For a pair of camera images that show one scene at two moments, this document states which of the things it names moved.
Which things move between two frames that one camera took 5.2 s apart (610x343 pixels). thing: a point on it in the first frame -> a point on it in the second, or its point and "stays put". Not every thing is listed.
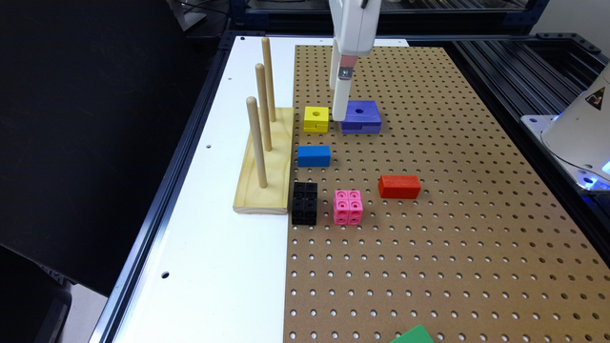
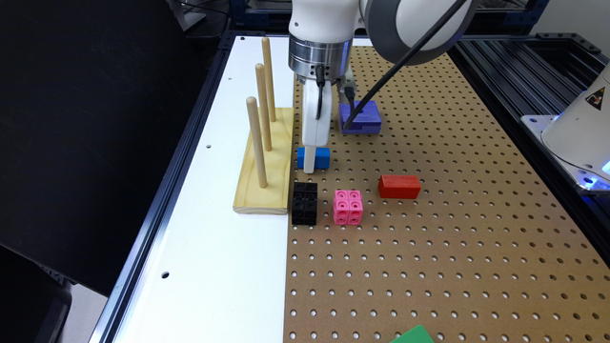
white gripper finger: x=341 y=92 -> x=309 y=159
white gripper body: x=355 y=27 -> x=316 y=132
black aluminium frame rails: x=519 y=74 stays put
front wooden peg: x=254 y=121 stays put
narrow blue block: x=314 y=155 stays put
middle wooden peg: x=259 y=68 stays put
